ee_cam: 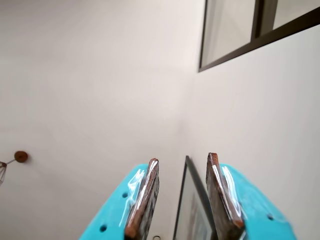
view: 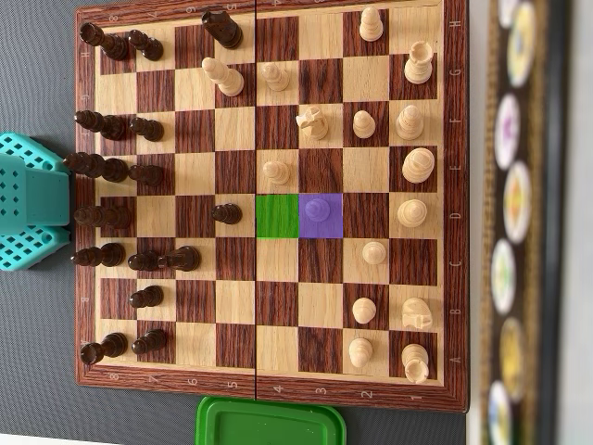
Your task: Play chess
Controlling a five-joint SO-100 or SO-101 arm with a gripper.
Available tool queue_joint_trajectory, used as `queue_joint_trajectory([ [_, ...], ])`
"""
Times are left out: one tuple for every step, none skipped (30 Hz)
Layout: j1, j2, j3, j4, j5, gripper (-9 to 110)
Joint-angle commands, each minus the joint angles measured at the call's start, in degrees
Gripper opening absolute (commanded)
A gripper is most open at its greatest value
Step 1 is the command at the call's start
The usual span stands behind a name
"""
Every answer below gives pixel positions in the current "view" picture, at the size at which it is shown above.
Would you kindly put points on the light wooden pawn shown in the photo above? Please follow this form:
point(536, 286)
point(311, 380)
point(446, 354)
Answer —
point(363, 124)
point(374, 253)
point(370, 24)
point(276, 171)
point(274, 76)
point(317, 209)
point(360, 352)
point(363, 309)

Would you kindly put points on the dark wooden pawn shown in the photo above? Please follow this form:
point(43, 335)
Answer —
point(227, 213)
point(149, 341)
point(146, 45)
point(146, 174)
point(142, 262)
point(147, 128)
point(147, 296)

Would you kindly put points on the wooden folding chessboard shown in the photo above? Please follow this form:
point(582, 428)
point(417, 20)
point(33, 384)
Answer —
point(278, 301)

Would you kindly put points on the light wooden knight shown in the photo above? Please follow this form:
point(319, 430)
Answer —
point(417, 314)
point(312, 122)

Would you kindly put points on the light wooden queen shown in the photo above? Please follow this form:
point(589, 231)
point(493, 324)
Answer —
point(412, 213)

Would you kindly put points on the light wooden bishop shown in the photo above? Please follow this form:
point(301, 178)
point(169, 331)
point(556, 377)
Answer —
point(409, 123)
point(223, 77)

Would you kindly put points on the light wooden rook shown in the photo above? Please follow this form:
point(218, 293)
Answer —
point(415, 363)
point(419, 62)

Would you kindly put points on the dark wooden queen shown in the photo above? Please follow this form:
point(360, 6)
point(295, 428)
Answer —
point(104, 216)

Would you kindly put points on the dark wooden bishop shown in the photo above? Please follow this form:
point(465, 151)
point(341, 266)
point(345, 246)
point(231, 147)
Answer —
point(102, 125)
point(99, 255)

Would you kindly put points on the green plastic lid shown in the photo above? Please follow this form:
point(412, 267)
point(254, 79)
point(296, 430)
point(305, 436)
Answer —
point(268, 424)

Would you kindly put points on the dark wooden king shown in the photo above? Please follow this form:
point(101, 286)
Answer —
point(97, 168)

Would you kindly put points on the round medallion orange print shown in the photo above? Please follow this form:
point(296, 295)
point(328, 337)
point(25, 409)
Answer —
point(516, 201)

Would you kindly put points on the dark wooden rook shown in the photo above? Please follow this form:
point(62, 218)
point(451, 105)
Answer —
point(105, 347)
point(106, 42)

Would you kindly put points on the round medallion purple print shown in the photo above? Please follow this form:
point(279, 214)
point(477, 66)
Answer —
point(507, 131)

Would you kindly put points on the round medallion yellow print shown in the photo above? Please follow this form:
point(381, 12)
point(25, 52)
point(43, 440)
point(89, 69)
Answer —
point(522, 44)

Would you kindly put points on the round white medallion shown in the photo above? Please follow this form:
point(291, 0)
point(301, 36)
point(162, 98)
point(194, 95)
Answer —
point(507, 11)

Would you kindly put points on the dark grey table mat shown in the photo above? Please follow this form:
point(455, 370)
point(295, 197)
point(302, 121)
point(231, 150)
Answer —
point(37, 69)

